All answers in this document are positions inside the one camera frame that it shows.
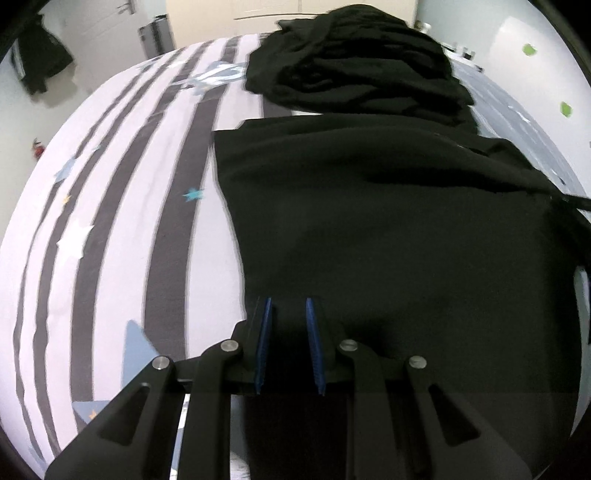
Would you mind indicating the white headboard green apples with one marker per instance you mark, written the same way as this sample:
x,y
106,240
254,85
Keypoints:
x,y
538,71

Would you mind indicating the white nightstand with clutter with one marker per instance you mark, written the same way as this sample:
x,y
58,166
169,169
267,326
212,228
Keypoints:
x,y
455,52

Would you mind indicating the black garment with beige lining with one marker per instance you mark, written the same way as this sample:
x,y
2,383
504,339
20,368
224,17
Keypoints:
x,y
418,240

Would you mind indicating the black clothes pile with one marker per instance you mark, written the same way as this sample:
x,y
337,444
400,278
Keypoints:
x,y
359,59

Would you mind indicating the white room door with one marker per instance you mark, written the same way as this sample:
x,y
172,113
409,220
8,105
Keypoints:
x,y
103,38

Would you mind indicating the black jacket hanging on wall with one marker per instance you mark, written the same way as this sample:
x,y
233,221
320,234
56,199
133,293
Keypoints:
x,y
41,55

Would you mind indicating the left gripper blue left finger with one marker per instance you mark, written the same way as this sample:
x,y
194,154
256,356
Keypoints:
x,y
173,415

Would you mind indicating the striped star bed sheet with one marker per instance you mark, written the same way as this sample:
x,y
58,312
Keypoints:
x,y
122,249

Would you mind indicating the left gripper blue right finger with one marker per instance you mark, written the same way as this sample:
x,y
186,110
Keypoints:
x,y
399,420

